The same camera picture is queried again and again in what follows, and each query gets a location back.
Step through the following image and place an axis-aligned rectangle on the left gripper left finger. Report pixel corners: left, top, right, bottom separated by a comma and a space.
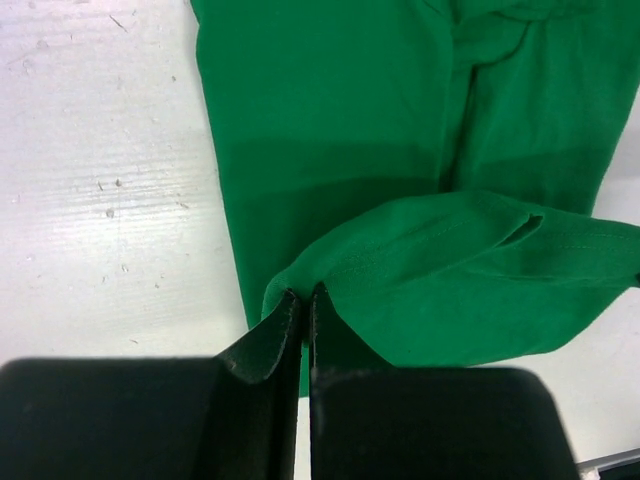
1, 293, 301, 479

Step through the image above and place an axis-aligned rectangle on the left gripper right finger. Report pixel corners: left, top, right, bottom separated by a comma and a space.
309, 286, 578, 479

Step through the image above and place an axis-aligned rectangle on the green t shirt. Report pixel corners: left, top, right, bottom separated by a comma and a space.
192, 1, 639, 367

